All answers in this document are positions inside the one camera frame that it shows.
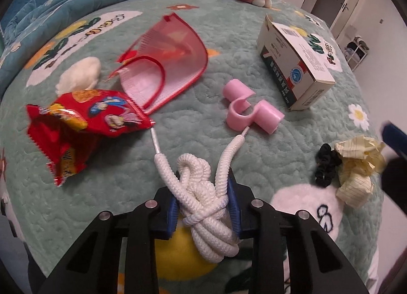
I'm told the white cardboard box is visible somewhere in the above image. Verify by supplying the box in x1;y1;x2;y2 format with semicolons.
257;13;336;111

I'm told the red mesh pouch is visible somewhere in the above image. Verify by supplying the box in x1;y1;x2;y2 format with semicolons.
106;12;209;115

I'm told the yellow lined paper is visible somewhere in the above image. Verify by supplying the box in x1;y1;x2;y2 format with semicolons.
334;135;387;208

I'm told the black hair scrunchie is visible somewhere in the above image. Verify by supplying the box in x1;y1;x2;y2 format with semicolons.
315;143;342;188

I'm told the red snack packet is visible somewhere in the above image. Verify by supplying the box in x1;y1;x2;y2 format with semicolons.
26;89;156;188

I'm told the green printed blanket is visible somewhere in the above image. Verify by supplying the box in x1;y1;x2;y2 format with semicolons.
0;0;387;294

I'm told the white shoe rack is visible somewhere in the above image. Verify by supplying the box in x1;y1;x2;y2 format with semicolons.
343;36;369;70

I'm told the white tissue wad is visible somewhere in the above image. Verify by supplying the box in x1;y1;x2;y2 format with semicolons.
55;57;101;95

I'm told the pink plastic pipe clip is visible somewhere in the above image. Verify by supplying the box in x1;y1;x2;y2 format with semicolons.
223;79;285;135

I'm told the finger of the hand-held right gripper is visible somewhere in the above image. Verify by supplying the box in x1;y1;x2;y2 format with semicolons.
382;121;407;158
380;158;407;216

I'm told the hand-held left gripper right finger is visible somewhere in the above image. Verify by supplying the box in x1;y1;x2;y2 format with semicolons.
227;170;371;294

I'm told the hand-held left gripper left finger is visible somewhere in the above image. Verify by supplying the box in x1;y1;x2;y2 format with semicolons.
36;187;179;294

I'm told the white braided rope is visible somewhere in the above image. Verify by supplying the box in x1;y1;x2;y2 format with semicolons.
151;127;249;263

